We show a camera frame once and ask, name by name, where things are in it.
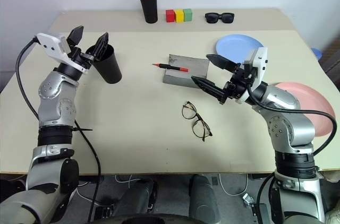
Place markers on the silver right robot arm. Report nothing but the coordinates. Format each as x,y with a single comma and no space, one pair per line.
281,96

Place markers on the blue round container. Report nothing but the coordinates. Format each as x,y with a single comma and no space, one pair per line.
316,53

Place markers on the blue plastic plate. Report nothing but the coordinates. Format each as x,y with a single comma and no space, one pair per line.
233,46

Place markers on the tortoiseshell eyeglasses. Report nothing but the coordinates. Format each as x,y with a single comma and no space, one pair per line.
189,110

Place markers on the dark rounded base shape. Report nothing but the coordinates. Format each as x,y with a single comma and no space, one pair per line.
151,220

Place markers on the tall black pen holder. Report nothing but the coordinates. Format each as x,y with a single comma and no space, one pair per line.
150,9

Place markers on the dark brown furniture piece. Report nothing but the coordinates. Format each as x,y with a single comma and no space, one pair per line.
332,62

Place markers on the black sunglasses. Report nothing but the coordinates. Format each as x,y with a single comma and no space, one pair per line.
212,17

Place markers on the small metal connector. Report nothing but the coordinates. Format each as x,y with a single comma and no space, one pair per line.
247,198

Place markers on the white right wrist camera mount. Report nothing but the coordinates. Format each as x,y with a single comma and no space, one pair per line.
259,59

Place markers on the green wooden block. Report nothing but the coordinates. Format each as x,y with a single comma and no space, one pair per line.
187,15

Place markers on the grey cloth pad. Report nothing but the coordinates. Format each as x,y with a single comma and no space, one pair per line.
186,63

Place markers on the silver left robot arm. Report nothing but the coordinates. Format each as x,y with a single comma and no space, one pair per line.
55,102

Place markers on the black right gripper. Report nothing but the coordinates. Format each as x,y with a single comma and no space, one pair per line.
237,83

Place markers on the yellow wooden block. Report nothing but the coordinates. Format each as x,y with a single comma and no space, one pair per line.
179,16

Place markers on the black plastic cup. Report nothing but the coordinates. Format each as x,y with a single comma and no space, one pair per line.
109,71

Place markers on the red and black marker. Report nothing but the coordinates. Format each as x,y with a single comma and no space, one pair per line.
172,67

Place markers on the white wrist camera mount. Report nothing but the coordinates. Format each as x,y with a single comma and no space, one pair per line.
50,43
259,59

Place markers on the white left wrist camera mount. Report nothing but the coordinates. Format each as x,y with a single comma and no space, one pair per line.
50,43

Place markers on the dark grey rounded shape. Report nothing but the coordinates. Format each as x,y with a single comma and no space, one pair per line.
140,197
203,200

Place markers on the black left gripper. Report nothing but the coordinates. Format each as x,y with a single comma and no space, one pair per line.
79,56

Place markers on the black zip tie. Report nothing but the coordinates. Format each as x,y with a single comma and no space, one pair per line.
83,129

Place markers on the pink plastic plate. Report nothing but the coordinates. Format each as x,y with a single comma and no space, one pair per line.
316,107

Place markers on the red wooden block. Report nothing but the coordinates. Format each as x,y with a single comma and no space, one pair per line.
170,16

